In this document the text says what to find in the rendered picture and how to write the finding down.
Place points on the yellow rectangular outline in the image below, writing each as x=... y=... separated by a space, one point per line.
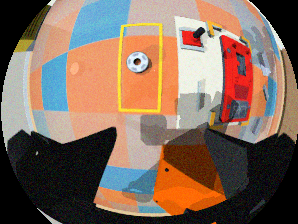
x=159 y=70

